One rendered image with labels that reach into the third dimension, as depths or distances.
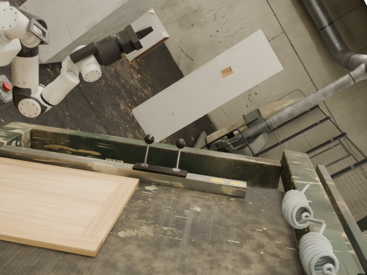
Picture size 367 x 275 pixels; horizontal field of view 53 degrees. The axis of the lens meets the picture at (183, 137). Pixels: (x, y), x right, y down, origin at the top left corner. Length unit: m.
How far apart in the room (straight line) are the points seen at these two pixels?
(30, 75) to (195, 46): 8.15
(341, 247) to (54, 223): 0.76
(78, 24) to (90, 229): 2.91
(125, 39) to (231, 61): 3.67
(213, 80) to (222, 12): 4.55
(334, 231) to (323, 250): 0.33
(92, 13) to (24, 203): 2.73
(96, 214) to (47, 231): 0.15
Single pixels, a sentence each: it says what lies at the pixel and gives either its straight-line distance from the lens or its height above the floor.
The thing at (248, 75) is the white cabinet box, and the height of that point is 1.64.
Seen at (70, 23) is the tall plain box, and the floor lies 0.55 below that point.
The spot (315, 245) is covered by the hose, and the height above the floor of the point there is 1.83.
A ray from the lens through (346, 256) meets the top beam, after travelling 1.00.
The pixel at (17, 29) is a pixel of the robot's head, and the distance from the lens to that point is 1.07.
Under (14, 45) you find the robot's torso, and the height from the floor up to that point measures 1.33.
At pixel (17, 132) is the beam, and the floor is 0.90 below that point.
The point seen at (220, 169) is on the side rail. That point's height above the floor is 1.54.
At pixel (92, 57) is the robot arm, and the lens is 1.33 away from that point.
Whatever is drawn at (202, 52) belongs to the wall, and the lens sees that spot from 9.39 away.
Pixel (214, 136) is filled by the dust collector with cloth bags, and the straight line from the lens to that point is 7.20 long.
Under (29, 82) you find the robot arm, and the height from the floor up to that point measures 1.20.
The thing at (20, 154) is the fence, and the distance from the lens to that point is 1.54.
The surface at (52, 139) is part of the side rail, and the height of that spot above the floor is 0.96.
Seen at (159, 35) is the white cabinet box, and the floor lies 0.67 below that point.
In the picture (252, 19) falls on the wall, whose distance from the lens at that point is 9.31.
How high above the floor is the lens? 1.92
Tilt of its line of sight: 17 degrees down
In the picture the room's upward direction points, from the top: 60 degrees clockwise
